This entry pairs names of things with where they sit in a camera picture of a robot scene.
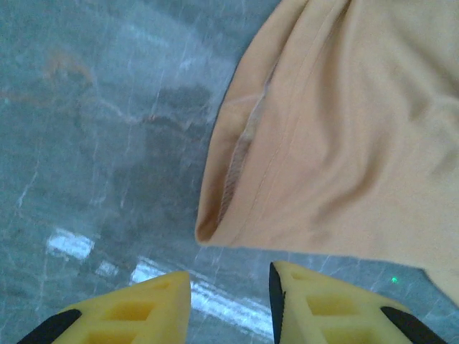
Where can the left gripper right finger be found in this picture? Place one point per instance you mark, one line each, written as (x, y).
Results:
(330, 315)

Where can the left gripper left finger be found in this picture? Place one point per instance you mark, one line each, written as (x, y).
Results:
(136, 315)

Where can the orange-brown t-shirt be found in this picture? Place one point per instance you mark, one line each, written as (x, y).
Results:
(340, 143)

